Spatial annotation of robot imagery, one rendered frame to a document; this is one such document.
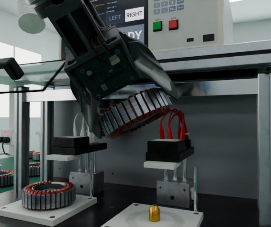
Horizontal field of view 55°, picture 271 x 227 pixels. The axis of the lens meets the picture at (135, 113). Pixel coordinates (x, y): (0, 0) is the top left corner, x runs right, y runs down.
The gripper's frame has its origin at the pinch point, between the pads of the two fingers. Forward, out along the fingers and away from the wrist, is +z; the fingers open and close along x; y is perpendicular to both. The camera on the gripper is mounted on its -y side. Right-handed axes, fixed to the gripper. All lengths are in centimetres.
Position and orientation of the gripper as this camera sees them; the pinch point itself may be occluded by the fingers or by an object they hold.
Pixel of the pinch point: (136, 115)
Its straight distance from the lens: 41.0
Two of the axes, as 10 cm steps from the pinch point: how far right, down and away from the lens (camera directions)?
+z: 4.4, 7.3, 5.2
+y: 1.7, 5.0, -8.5
